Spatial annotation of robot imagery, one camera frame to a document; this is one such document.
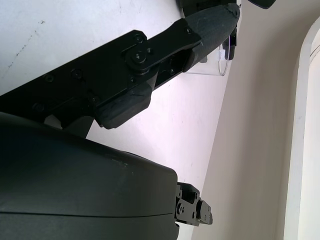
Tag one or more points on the clear plastic cup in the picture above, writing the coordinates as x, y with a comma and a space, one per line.
215, 67

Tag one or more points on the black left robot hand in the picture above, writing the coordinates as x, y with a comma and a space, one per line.
200, 3

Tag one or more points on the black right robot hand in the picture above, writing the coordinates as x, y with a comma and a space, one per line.
75, 187

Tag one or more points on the white curved wall panel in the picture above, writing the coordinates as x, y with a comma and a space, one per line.
307, 150

